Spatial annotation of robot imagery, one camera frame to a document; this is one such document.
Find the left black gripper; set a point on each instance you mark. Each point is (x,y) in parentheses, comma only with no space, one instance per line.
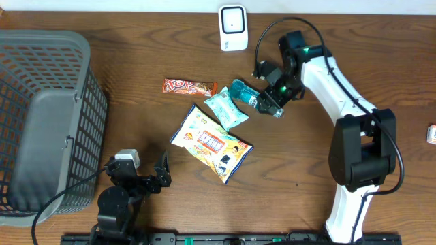
(163,173)

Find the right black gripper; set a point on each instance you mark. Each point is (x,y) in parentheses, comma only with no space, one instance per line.
(277,101)

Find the teal mouthwash bottle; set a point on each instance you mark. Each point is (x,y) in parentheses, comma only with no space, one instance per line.
(242,92)

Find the light teal wipes pack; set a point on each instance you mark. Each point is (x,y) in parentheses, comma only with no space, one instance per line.
(225,110)

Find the yellow chips bag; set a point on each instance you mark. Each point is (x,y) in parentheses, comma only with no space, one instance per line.
(211,144)

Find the red Top chocolate bar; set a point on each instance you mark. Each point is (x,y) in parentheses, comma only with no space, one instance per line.
(186,87)

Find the small orange snack box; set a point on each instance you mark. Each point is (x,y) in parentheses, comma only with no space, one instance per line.
(431,134)

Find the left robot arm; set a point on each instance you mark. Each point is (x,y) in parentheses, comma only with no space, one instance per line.
(120,204)

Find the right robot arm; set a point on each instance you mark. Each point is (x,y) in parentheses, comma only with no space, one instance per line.
(361,153)

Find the white barcode scanner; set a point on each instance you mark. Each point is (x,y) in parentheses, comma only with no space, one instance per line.
(233,28)

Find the grey plastic basket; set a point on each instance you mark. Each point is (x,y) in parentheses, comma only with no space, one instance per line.
(53,116)

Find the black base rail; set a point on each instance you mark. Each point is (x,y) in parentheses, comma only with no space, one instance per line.
(173,239)

